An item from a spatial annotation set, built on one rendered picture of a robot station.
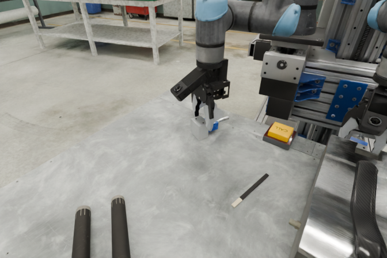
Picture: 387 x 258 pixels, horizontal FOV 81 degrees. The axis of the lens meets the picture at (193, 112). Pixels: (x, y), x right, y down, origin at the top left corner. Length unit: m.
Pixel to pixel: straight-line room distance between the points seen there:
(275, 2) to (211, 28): 0.16
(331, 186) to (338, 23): 0.78
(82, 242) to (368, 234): 0.48
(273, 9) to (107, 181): 0.59
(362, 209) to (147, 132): 0.58
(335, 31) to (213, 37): 0.70
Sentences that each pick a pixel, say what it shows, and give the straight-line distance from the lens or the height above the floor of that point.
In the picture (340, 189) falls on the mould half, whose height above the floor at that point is 0.88.
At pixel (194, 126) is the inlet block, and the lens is 0.71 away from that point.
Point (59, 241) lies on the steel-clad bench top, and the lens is 0.58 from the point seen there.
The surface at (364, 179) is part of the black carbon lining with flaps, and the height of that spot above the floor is 0.88.
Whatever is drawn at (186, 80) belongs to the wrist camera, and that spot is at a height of 1.00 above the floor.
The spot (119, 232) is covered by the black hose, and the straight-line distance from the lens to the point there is 0.49.
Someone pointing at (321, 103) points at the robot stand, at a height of 0.78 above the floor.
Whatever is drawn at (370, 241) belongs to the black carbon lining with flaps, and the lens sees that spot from 0.47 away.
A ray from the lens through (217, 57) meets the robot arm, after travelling 0.59.
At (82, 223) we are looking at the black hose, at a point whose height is 0.84.
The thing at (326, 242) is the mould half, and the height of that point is 0.93.
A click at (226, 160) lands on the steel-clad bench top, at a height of 0.80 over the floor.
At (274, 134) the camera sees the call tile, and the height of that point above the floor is 0.83.
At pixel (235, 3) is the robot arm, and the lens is 0.66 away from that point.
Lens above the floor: 1.26
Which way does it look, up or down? 34 degrees down
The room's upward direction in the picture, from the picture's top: straight up
